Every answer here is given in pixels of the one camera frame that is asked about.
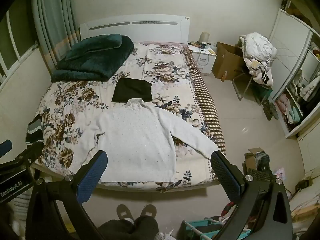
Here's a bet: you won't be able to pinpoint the small open cardboard box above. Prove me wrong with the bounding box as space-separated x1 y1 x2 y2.
244 147 273 178

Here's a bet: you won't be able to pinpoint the grey green curtain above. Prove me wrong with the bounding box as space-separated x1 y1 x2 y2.
31 0 81 68

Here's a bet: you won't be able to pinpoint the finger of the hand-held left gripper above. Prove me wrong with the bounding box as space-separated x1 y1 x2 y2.
0 141 44 172
0 139 13 157

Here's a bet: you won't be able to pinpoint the white framed window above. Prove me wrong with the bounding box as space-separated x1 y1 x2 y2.
0 9 40 90

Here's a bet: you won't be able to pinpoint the black keyboard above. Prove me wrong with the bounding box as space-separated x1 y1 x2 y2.
246 168 277 183

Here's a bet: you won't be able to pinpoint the person's right grey slipper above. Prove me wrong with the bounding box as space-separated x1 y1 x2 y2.
139 204 158 220

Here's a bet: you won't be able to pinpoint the large brown cardboard box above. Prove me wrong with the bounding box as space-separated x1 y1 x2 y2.
211 42 247 81

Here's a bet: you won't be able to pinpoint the person's legs in dark trousers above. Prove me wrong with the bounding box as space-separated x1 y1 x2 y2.
96 216 160 240

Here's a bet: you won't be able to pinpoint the person's grey slipper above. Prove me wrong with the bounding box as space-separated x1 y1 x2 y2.
116 204 134 222
139 204 158 220

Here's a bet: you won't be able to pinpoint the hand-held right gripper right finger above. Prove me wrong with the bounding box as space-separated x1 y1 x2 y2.
210 151 293 240

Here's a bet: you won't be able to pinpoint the white wardrobe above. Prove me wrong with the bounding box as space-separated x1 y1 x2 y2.
269 7 320 138

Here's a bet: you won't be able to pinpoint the striped grey black garment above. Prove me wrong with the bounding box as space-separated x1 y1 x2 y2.
26 114 44 144

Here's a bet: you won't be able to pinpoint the floral bed sheet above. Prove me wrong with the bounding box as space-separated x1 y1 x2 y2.
35 41 218 189

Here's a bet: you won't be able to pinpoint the metal folding chair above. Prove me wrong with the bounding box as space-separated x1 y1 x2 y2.
232 71 273 105

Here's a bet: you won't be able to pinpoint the white knit sweater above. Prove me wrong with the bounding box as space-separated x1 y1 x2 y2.
68 98 222 183

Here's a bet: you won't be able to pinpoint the white bed headboard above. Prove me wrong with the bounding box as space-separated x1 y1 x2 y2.
79 14 190 43

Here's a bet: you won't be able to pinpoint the brown checkered mattress cover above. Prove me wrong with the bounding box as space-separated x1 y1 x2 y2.
184 49 227 180

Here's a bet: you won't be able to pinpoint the dark green pillow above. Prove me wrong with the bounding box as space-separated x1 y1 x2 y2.
51 34 135 82

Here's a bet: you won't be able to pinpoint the pile of white clothes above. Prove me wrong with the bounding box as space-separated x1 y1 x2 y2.
239 32 278 85

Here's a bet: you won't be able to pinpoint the teal storage rack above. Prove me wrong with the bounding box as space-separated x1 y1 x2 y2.
182 216 251 240

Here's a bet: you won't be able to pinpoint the white nightstand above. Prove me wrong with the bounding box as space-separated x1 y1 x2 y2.
187 42 217 76

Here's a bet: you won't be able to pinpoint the red black umbrella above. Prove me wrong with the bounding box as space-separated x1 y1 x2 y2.
220 201 236 218

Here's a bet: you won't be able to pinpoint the person's left grey slipper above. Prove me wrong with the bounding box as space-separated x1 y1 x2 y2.
116 204 134 222

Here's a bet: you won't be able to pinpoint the pair of green slippers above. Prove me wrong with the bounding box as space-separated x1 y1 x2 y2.
262 99 279 121

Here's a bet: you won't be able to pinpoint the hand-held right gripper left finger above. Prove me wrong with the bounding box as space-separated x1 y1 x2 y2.
26 150 108 240

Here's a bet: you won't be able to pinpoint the black folded cloth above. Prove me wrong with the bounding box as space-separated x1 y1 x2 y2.
112 78 153 103

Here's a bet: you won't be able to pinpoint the small table lamp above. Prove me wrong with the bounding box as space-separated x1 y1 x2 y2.
199 32 210 50

